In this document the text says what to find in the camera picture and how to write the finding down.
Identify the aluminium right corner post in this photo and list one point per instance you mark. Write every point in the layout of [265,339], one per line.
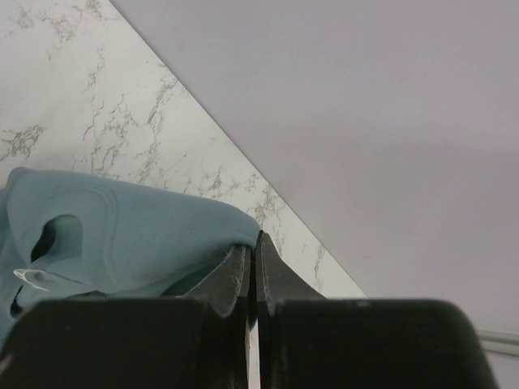
[499,343]

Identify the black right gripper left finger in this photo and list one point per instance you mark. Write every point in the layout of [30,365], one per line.
[197,340]

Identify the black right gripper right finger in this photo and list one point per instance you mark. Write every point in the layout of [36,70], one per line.
[309,341]

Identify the blue grey t shirt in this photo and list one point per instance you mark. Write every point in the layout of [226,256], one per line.
[67,234]

